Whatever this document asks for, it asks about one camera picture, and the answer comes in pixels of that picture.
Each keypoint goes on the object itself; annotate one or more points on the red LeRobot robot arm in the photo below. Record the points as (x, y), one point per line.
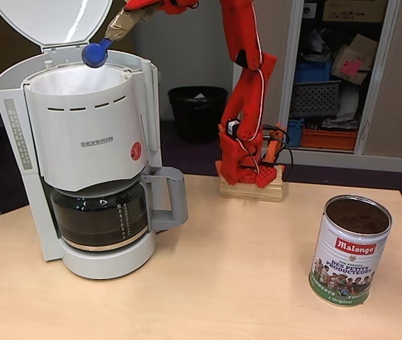
(243, 35)

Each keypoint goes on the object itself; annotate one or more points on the white paper coffee filter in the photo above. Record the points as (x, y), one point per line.
(66, 83)

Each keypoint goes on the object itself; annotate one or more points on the white drip coffee maker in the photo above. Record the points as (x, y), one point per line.
(80, 117)

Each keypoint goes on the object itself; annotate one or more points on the dark ground coffee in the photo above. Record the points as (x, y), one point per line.
(356, 216)

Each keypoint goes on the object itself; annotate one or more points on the Malongo coffee tin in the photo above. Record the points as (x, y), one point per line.
(342, 262)

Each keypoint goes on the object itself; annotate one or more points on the white paper scrap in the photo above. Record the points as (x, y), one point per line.
(199, 96)

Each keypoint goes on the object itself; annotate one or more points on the black waste bin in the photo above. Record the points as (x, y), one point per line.
(197, 120)

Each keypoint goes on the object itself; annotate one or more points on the large blue plastic crate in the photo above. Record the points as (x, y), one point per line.
(310, 72)

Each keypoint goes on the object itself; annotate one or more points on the grey perforated metal box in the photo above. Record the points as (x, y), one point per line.
(314, 99)

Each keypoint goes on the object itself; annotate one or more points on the small blue plastic bin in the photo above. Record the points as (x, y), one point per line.
(295, 132)

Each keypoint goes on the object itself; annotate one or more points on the long dark cardboard box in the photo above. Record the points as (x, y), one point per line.
(353, 10)

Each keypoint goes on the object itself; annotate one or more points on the plain cardboard box flap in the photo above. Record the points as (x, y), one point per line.
(363, 44)

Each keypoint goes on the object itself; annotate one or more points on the cardboard box with pink mark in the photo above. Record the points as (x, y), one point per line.
(358, 67)

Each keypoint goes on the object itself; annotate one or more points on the white paper bag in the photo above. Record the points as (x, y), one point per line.
(349, 102)

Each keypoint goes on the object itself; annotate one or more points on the orange plastic crate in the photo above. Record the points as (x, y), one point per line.
(328, 140)

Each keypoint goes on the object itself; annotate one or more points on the wooden base block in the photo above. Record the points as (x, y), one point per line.
(250, 193)

